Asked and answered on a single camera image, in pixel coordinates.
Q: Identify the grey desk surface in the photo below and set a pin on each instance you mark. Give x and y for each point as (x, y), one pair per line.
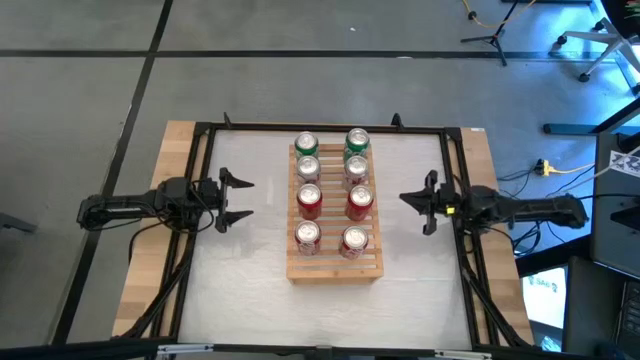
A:
(607, 250)

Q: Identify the black desk leg bar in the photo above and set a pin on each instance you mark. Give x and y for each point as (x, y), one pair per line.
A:
(570, 129)

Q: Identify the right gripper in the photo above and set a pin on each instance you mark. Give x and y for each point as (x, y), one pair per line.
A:
(452, 205)

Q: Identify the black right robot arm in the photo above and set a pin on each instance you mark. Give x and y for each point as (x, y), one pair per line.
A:
(530, 210)

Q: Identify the white table mat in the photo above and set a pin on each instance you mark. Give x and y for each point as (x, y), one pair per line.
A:
(325, 315)

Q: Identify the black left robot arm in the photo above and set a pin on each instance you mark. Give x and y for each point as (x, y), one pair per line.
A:
(130, 205)

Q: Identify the wooden slatted shelf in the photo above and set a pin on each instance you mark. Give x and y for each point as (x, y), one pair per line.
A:
(332, 272)

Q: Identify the red Coca-Cola can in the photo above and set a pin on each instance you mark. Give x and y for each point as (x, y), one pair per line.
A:
(354, 242)
(309, 200)
(307, 237)

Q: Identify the yellow power strip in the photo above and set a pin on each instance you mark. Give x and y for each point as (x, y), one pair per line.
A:
(544, 168)

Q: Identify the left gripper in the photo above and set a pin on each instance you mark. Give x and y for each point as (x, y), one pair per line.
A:
(207, 197)

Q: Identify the black crossbar with silver brackets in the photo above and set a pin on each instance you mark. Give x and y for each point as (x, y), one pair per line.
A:
(100, 350)

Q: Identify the black tripod stand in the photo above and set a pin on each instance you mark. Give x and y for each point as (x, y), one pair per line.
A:
(495, 37)

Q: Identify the white office chair base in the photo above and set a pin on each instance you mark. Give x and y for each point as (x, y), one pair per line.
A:
(607, 37)

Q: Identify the monitor with white screen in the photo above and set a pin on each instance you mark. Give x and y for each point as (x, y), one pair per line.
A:
(545, 305)

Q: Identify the silver Diet Coke can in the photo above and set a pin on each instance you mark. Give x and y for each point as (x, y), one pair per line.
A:
(356, 170)
(308, 169)

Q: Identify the black aluminium table frame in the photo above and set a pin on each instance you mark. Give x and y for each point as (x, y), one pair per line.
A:
(260, 125)

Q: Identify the green Sprite can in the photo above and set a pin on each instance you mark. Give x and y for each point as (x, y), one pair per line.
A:
(306, 144)
(357, 140)

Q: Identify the red can with black script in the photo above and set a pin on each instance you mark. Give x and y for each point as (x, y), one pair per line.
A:
(360, 201)

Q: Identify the grey chair foot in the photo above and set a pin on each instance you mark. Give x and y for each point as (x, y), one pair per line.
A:
(15, 223)

